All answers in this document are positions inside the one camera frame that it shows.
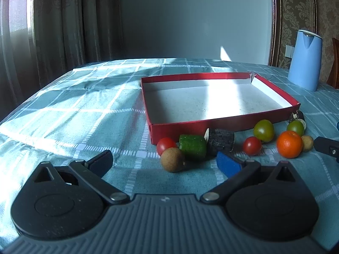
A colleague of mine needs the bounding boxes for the brown longan fruit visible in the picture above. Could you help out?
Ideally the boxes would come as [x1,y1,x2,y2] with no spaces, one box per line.
[301,135,314,152]
[160,147,185,173]

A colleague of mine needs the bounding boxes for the red cherry tomato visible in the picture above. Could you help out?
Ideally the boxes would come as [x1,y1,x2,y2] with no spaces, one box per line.
[242,137,262,156]
[156,137,177,156]

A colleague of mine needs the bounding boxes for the small green tomato with stem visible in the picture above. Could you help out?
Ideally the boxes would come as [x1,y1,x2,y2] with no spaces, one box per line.
[287,120,304,137]

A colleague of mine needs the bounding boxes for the orange tangerine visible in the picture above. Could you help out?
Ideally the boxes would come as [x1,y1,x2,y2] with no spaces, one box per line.
[276,131,303,159]

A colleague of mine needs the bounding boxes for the small dark eggplant piece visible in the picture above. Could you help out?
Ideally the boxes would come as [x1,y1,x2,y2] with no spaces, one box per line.
[288,110,307,130]

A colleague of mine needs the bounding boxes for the large green tomato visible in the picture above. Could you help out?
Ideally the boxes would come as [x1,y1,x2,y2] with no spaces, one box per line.
[253,119,275,143]

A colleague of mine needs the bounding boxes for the green cucumber piece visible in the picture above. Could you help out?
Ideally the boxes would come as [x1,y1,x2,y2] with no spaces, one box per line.
[179,134,207,160]

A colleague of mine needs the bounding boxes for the teal plaid tablecloth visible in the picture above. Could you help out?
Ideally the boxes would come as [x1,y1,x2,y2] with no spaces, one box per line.
[1,58,338,248]

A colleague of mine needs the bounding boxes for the dark wooden chair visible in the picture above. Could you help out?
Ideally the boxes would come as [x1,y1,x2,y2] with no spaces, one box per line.
[326,38,339,89]

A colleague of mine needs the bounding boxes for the light blue kettle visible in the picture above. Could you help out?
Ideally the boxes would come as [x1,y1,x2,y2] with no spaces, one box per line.
[288,29,322,92]

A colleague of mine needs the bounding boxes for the red cardboard box tray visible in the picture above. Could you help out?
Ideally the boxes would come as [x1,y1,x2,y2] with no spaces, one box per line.
[141,72,300,145]

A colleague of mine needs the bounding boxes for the brown patterned curtain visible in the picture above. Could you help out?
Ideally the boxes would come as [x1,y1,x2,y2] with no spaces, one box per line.
[1,0,124,117]

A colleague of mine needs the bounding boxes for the white wall socket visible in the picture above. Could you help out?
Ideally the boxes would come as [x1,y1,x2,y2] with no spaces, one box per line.
[285,45,295,58]

